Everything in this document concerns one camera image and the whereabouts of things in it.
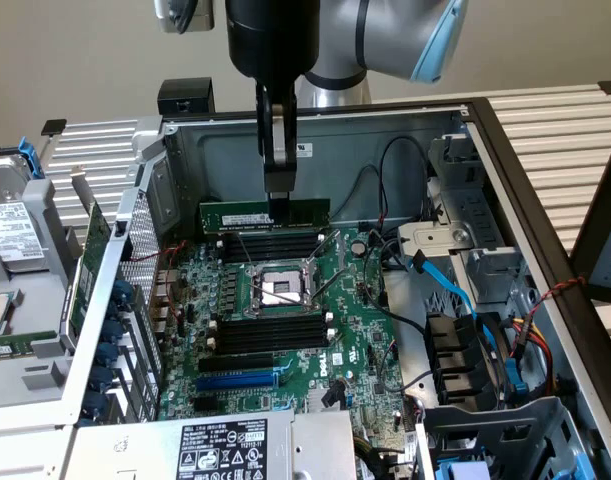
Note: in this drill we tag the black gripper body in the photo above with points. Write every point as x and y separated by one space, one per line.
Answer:
272 35

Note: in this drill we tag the green RAM stick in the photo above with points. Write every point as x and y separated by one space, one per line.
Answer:
235 217
5 351

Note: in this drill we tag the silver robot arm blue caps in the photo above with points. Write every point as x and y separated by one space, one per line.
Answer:
385 35

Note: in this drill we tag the RAM slot white latches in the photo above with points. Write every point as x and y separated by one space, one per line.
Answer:
270 250
265 236
270 346
270 330

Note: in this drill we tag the RAM slot black latches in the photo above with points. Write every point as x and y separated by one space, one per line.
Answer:
270 323
270 257
270 244
270 338

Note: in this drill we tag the open PC case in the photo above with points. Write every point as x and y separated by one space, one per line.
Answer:
335 180

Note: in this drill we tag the thin metal locking lever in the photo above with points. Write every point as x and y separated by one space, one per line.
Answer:
280 296
244 249

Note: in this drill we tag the black box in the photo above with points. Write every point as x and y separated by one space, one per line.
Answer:
185 95

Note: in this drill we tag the coin battery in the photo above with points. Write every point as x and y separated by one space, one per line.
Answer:
358 247

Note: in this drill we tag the metal socket cover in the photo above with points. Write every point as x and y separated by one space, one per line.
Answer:
315 277

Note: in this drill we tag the CPU socket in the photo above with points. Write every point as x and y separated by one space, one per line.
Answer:
277 287

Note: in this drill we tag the green motherboard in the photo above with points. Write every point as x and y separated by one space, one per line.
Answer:
355 320

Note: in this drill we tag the green graphics card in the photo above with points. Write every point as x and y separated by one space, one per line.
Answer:
96 235

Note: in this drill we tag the long black expansion slot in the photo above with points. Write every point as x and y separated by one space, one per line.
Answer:
235 363

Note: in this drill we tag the blue card retention clip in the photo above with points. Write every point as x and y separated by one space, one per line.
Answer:
114 328
106 353
102 376
93 402
121 292

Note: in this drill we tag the metal disk bay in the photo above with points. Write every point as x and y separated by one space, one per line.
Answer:
480 210

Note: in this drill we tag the blue expansion slot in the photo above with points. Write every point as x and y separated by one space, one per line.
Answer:
235 383

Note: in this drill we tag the silver chipset heatsink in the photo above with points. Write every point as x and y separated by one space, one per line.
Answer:
315 400

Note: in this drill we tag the short black expansion slot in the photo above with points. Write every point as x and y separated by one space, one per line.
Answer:
205 405

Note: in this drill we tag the black fan shroud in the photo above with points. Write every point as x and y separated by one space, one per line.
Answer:
450 350

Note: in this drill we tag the blue rack latch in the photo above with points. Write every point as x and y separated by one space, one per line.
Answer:
30 157

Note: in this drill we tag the grey hard drive tray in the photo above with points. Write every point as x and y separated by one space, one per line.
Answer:
40 300

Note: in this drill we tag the grey power supply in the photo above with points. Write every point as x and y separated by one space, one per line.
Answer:
145 445

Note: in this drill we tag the blue drive clip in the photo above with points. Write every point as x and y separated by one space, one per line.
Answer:
516 377

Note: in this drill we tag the grey drive cage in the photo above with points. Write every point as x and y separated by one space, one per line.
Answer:
485 425

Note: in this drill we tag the dark framed monitor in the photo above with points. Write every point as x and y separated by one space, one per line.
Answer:
610 250

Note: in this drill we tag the blue drive caddy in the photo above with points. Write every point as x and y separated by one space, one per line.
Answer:
462 472

